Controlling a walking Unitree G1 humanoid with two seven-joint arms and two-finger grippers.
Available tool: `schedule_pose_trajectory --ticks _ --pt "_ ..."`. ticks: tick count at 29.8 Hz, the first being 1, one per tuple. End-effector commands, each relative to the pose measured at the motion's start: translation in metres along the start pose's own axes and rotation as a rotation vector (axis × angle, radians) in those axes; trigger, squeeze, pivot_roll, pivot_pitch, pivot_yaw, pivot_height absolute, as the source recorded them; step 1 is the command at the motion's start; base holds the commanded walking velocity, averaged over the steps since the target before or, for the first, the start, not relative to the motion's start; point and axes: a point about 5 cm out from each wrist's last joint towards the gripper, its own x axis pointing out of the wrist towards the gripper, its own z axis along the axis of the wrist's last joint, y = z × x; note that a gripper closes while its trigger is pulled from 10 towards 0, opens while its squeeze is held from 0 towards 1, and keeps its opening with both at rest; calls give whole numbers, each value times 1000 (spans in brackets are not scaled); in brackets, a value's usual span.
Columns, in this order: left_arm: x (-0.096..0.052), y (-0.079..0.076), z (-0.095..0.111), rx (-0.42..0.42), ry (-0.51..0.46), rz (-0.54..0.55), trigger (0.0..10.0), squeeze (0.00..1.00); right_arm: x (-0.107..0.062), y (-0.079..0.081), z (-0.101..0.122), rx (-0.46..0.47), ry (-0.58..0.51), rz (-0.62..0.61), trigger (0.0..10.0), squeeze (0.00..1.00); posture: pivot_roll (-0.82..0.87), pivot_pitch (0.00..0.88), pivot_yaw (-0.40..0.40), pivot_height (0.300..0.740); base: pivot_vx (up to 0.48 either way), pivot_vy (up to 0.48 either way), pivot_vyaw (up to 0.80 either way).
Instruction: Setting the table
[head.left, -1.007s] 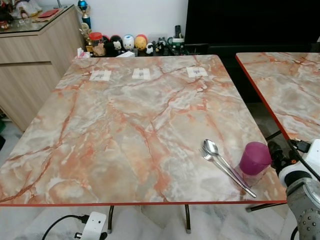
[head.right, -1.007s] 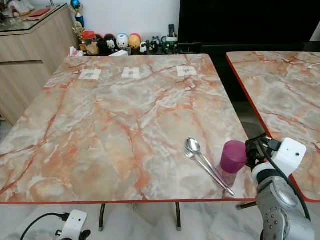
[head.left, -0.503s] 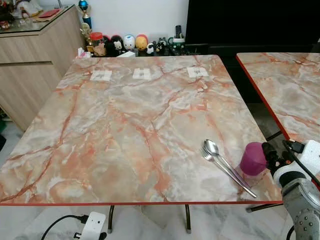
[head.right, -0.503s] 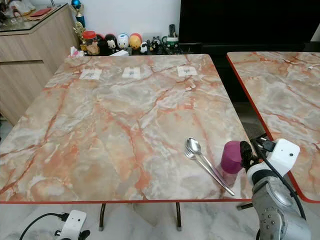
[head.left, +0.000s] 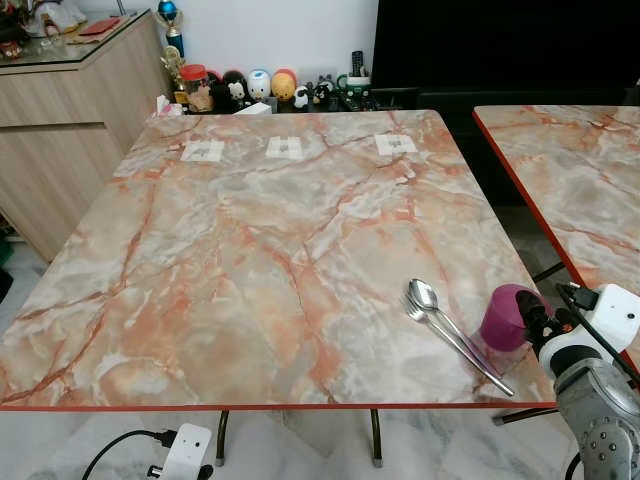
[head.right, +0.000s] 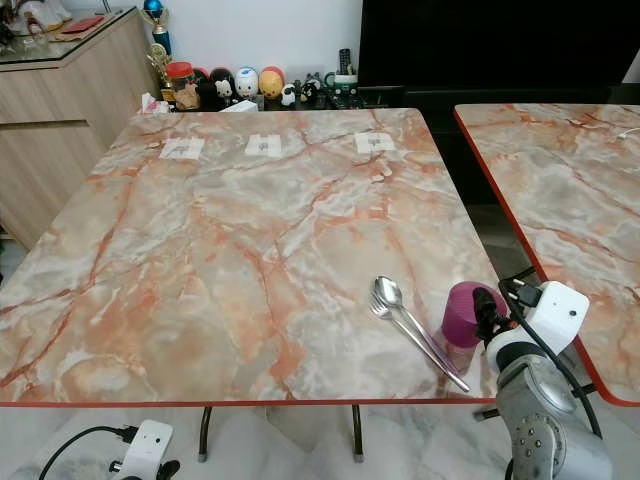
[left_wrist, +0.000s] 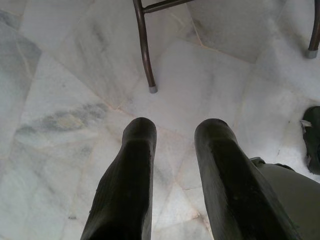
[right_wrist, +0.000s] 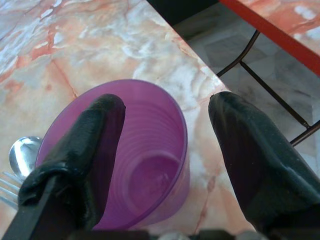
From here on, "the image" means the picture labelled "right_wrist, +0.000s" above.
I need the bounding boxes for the purple plastic cup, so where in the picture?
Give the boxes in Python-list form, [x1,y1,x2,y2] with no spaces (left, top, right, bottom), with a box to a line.
[35,79,190,231]

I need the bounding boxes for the marble table with red edge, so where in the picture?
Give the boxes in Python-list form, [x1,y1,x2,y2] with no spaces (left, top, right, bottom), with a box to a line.
[219,0,320,77]

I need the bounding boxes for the silver metal spoon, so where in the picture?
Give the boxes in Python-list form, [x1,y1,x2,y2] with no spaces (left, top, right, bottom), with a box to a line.
[8,135,44,181]

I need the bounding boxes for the silver metal fork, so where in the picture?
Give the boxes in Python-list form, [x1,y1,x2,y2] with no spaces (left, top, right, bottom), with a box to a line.
[0,171,24,210]

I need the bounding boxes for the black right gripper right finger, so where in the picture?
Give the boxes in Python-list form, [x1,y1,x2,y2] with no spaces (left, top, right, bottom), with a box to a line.
[208,91,320,240]

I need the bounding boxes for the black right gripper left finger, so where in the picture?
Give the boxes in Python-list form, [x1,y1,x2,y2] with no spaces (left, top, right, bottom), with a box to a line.
[0,93,127,240]

